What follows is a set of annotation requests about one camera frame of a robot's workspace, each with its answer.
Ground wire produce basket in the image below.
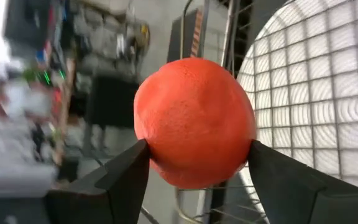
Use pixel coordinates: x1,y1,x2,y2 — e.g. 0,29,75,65
175,0,358,224

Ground black floor mat striped edges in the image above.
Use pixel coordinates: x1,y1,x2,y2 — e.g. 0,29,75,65
166,7,205,63

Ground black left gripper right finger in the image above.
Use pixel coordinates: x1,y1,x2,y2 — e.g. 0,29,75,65
248,139,358,224

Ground white round plate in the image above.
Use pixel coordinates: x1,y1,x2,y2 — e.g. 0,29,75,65
236,0,358,224

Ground orange toy fruit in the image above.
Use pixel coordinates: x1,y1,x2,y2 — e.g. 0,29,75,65
133,57,257,190

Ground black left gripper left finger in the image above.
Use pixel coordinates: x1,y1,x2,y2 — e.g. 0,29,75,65
45,139,151,224

